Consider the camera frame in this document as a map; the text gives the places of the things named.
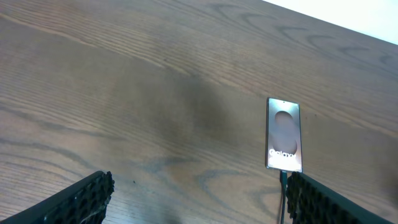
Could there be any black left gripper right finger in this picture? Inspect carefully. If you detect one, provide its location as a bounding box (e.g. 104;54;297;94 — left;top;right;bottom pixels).
285;172;390;224

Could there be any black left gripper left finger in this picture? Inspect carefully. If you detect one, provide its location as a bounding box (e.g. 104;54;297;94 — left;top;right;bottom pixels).
1;170;114;224

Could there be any bronze Galaxy smartphone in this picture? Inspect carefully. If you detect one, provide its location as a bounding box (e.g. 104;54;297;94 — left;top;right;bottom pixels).
265;98;303;172

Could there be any black charging cable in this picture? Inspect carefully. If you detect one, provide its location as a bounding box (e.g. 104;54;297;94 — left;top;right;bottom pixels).
278;169;289;224

